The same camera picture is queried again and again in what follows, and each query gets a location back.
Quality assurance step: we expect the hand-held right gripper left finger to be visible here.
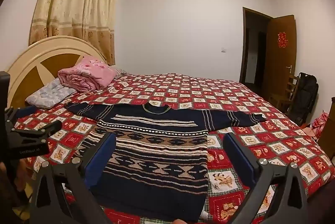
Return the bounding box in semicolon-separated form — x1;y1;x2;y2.
27;132;117;224

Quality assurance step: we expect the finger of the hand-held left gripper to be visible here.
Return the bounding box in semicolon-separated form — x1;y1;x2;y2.
5;106;37;120
12;120;62;136

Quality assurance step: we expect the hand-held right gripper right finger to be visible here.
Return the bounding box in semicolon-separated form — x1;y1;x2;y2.
224;132;309;224

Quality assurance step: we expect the navy patterned knit sweater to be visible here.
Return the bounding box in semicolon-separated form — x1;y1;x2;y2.
64;102;266;223

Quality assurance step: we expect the grey floral pillow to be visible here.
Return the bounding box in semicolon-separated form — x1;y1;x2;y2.
25;78;76;109

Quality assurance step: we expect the bed with red checked bedspread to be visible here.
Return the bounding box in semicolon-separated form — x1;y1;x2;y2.
13;67;335;224

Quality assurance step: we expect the cream wooden headboard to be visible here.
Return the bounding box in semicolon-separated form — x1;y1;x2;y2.
5;36;109;109

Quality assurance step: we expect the folded pink blanket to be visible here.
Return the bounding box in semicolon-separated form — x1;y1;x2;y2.
58;56;117;92

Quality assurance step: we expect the wooden chair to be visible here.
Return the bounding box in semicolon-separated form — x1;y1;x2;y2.
269;75;300;113

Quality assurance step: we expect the red checked cloth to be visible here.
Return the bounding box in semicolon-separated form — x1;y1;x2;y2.
310;111;330;138

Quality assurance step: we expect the black bag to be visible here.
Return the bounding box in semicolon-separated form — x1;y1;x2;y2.
293;72;319;125

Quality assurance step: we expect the brown wooden cabinet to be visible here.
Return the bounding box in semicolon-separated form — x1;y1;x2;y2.
318;97;335;159

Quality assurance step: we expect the brown wooden door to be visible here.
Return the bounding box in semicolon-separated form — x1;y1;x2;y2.
267;15;297;104

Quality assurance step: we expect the beige floral curtain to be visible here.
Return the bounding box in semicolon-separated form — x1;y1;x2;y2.
28;0;123;66

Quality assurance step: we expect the red paper door decoration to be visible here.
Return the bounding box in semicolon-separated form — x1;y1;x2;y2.
277;32;288;49

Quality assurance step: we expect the dark wooden door frame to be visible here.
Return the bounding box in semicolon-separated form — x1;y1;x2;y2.
239;6;274;84

